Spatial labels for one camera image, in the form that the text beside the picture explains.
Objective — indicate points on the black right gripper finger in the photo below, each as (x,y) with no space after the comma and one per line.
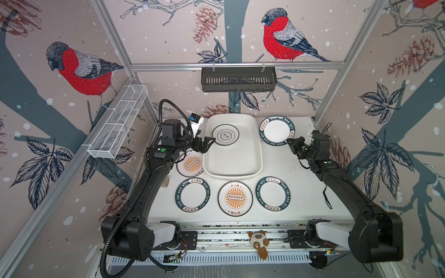
(295,142)
(298,150)

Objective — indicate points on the orange sunburst plate centre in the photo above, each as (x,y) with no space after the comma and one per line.
(235,199)

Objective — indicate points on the black wire wall basket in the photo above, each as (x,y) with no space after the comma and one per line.
(238,79)

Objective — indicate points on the yellow tape measure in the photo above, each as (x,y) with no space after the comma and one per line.
(326,199)

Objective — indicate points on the green hao shi plate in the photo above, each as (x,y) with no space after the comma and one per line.
(273,194)
(192,195)
(275,130)

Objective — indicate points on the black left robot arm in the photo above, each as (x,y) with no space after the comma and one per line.
(128,235)

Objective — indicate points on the small white green-rimmed plate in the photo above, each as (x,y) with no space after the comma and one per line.
(225,134)

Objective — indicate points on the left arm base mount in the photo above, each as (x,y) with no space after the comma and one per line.
(170,236)

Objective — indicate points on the orange sunburst plate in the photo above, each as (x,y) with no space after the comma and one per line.
(235,199)
(191,164)

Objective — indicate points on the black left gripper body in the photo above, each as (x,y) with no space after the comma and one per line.
(192,143)

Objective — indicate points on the orange sunburst plate left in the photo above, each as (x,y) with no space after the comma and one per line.
(191,164)

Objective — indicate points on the white plastic bin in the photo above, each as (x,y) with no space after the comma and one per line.
(239,161)

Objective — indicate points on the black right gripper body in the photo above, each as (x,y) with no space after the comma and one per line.
(307,151)

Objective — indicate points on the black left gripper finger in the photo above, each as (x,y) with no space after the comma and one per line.
(206,147)
(199,140)

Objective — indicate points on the aluminium rail base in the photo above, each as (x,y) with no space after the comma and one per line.
(229,245)

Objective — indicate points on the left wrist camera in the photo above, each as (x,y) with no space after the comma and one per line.
(195,122)

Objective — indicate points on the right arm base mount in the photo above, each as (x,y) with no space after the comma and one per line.
(308,238)

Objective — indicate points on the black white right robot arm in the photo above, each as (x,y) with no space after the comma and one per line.
(376,235)

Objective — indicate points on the brown plush toy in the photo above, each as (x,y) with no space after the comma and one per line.
(260,242)

